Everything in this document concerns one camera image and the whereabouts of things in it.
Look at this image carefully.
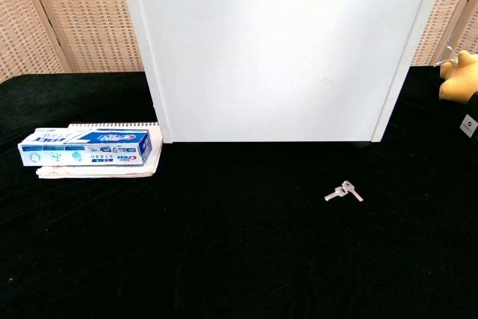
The yellow plush toy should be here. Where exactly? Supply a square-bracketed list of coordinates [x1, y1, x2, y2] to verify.
[434, 45, 478, 103]

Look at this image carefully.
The large white box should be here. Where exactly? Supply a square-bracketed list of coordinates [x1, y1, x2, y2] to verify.
[115, 0, 453, 145]

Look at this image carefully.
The silver key bunch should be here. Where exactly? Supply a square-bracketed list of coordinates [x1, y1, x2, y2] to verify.
[323, 179, 364, 203]

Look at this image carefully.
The woven folding screen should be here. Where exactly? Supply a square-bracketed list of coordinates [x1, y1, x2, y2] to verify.
[409, 0, 478, 69]
[0, 0, 147, 84]

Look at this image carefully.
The blue white toothpaste box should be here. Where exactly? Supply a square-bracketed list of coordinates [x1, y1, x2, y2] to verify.
[17, 128, 154, 167]

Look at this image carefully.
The black tablecloth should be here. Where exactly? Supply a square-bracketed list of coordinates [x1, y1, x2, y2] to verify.
[0, 66, 478, 319]

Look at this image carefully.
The white spiral notebook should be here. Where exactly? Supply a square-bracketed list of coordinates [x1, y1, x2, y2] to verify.
[35, 121, 164, 179]

